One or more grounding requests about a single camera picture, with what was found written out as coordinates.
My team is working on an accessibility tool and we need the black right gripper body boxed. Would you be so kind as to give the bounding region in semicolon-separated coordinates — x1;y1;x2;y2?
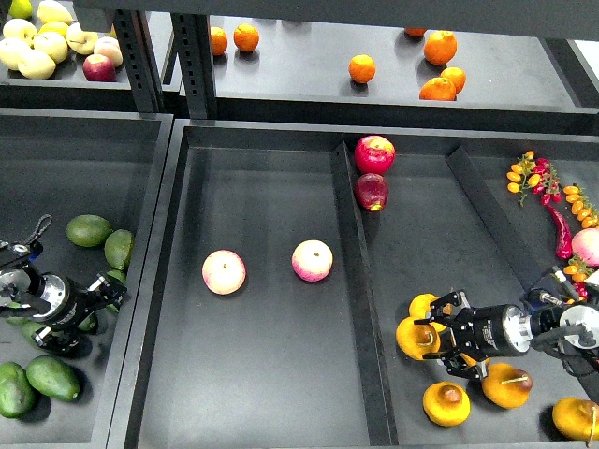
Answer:
452;305;533;360

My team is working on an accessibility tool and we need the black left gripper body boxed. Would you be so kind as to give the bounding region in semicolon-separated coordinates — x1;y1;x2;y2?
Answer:
32;273;101;331

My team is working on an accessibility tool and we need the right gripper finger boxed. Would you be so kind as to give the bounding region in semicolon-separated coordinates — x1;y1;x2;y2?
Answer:
412;292;470;320
424;344;489;380

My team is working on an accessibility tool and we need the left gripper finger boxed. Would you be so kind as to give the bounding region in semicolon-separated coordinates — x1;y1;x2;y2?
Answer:
84;272;111;311
32;326;80;354

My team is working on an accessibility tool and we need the dark green avocado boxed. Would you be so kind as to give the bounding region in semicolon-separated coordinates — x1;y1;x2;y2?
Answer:
78;312;98;334

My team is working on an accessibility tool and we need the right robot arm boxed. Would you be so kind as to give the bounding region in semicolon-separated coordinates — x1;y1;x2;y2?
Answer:
414;267;598;401

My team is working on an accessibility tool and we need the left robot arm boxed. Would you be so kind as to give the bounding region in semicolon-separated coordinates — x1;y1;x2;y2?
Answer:
1;214;126;355

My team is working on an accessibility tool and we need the yellow pear upright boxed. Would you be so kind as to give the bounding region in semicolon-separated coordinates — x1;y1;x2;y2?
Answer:
460;354;490;367

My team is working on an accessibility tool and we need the yellow pear bottom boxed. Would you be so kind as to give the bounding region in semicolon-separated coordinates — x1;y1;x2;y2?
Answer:
422;382;471;427

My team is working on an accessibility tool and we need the green avocado lower middle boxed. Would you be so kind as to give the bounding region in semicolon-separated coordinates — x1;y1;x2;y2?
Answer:
21;321;48;350

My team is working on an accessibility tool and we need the yellow pear with stem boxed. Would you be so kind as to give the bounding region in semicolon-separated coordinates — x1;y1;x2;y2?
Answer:
481;363;533;409

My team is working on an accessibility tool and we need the green avocado top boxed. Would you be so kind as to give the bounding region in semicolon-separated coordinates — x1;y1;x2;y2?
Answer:
65;214;113;248

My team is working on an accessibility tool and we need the green avocado bottom left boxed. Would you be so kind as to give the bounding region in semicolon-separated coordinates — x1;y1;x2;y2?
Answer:
1;361;37;418

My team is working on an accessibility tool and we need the cherry tomato cluster bottom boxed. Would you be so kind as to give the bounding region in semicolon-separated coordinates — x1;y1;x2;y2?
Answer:
563;255;598;301

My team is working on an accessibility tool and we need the cherry tomato cluster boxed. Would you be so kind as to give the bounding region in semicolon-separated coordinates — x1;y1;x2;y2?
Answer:
563;255;598;301
505;151;562;207

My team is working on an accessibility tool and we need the red chili pepper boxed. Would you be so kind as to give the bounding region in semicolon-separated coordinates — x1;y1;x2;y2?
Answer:
547;205;573;260

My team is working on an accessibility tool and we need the pink apple left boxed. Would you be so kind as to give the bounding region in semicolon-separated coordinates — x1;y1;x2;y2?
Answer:
201;250;246;296

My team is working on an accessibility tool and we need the white checker tag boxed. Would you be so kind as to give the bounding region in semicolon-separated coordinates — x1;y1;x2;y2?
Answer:
585;271;599;287

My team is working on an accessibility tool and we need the black left tray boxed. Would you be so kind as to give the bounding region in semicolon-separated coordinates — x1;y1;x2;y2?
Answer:
1;109;173;448

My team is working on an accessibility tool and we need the black tray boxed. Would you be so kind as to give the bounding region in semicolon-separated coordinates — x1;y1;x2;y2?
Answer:
124;120;598;448
1;109;173;448

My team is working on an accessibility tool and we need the dark red apple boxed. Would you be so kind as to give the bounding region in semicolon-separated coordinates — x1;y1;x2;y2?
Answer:
354;173;389;212

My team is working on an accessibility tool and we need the cherry tomato cluster top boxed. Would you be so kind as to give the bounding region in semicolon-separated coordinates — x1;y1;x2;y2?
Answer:
505;151;562;207

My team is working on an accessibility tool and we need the bright red apple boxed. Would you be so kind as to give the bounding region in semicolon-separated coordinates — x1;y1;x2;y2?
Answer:
354;135;396;175

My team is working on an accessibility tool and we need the black middle tray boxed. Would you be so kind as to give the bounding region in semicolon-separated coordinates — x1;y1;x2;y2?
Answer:
124;120;598;448

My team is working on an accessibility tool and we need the front orange on shelf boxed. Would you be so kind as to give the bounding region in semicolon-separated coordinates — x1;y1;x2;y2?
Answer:
419;77;457;101

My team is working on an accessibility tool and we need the red apple on shelf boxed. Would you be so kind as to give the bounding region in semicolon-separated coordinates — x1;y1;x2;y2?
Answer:
82;54;116;82

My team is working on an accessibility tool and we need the orange behind front orange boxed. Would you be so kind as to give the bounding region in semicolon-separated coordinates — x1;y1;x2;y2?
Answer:
440;66;467;94

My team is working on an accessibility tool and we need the pale yellow apple front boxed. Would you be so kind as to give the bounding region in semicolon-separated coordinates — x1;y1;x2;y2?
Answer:
17;50;56;80

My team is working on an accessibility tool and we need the peach on shelf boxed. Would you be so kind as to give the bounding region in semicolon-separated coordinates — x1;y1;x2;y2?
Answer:
94;36;124;68

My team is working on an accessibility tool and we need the orange at shelf centre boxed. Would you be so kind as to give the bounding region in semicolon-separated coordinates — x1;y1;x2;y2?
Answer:
348;54;376;84

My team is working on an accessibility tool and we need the large orange on shelf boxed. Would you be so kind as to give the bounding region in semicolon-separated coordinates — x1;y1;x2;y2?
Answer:
423;30;458;65

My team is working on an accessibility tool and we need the green avocado by wall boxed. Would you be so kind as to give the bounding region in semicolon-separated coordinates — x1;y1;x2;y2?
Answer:
104;229;135;271

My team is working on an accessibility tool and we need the orange cherry tomato string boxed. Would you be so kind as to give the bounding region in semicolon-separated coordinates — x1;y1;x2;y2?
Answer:
562;183;599;229

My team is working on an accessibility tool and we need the black shelf post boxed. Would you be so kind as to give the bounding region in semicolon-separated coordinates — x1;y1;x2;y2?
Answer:
170;13;217;120

